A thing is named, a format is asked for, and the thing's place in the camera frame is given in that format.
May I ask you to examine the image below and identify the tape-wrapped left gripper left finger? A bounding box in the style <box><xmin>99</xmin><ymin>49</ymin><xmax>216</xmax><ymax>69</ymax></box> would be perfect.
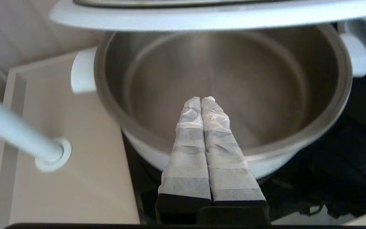
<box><xmin>156</xmin><ymin>97</ymin><xmax>213</xmax><ymax>223</ymax></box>

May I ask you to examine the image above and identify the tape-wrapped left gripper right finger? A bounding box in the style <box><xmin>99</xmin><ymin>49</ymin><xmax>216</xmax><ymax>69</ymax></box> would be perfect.
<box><xmin>201</xmin><ymin>96</ymin><xmax>270</xmax><ymax>212</ymax></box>

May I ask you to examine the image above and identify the glass lid with white rim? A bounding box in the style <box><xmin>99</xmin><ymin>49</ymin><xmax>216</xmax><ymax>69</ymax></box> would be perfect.
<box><xmin>49</xmin><ymin>0</ymin><xmax>366</xmax><ymax>32</ymax></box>

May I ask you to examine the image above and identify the wide black glass cooktop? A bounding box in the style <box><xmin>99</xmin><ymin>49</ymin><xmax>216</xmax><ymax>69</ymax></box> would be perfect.
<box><xmin>122</xmin><ymin>72</ymin><xmax>366</xmax><ymax>225</ymax></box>

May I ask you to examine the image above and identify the white round pole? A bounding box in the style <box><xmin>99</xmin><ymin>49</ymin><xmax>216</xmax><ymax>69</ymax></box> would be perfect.
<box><xmin>0</xmin><ymin>87</ymin><xmax>72</xmax><ymax>173</ymax></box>

